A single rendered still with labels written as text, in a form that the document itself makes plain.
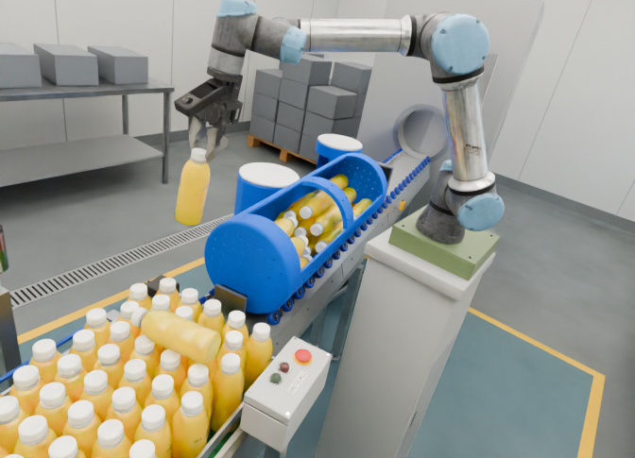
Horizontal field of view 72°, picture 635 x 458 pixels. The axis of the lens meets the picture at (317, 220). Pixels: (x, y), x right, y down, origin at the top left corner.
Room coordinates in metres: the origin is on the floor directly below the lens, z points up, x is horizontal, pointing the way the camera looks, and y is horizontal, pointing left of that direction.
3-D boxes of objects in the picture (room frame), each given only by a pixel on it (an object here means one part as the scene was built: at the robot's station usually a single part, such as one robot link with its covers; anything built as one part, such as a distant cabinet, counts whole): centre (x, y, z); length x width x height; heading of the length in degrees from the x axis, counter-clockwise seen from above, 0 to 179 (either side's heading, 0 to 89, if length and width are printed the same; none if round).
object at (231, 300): (0.97, 0.19, 0.99); 0.10 x 0.02 x 0.12; 69
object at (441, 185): (1.25, -0.38, 1.38); 0.13 x 0.12 x 0.14; 9
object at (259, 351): (0.80, 0.08, 0.99); 0.07 x 0.07 x 0.19
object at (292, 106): (5.34, 0.34, 0.59); 1.20 x 0.80 x 1.19; 58
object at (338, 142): (2.65, -0.04, 1.03); 0.28 x 0.28 x 0.01
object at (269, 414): (0.67, -0.01, 1.05); 0.20 x 0.10 x 0.10; 159
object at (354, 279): (1.92, -0.25, 0.31); 0.06 x 0.06 x 0.63; 69
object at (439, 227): (1.25, -0.38, 1.26); 0.15 x 0.15 x 0.10
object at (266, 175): (1.90, 0.26, 1.03); 0.28 x 0.28 x 0.01
